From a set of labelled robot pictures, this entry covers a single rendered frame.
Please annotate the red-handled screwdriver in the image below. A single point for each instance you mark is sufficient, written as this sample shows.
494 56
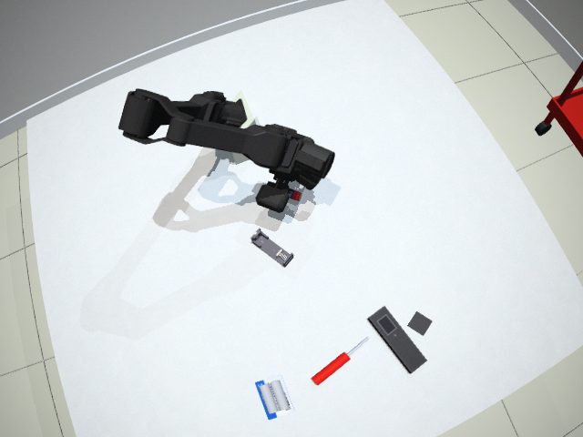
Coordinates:
335 365

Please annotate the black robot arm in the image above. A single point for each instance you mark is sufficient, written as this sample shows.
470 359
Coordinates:
210 120

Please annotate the red and blue battery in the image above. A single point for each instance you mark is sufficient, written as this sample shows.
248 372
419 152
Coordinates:
296 195

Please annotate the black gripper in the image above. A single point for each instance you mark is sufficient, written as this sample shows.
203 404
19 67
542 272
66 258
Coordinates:
274 196

